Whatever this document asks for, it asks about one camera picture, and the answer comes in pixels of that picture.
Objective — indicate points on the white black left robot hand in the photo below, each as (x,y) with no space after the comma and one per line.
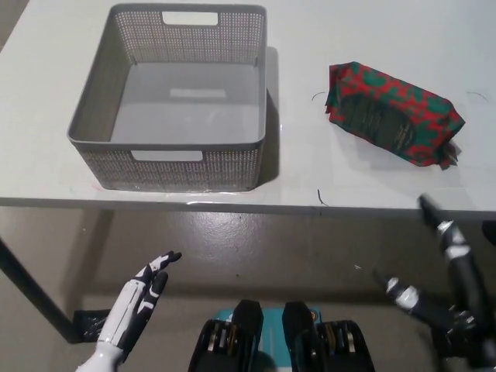
(129,310)

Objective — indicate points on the red green coffee bean bag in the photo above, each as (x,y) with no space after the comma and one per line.
(391,112)

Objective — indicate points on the black floor tape patch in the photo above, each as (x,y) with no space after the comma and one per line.
(89,323)

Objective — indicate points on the black table leg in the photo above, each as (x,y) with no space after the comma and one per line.
(36,292)

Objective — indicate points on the grey perforated plastic basket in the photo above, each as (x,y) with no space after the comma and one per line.
(182,116)

